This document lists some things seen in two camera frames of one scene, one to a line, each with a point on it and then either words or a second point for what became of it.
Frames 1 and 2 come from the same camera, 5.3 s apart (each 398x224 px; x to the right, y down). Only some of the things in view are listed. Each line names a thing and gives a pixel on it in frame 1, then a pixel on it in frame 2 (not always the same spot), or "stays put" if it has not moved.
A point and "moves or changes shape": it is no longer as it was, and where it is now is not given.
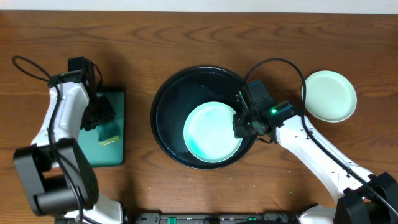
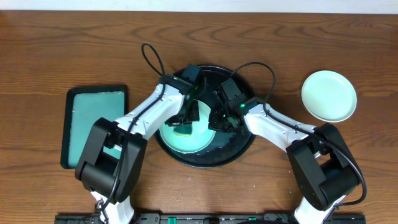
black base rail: x=213 y=218 stays put
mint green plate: x=209 y=132 -> x=201 y=137
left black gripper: x=101 y=115 -> x=186 y=117
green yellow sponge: x=108 y=132 moves or changes shape
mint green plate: x=330 y=96 stays put
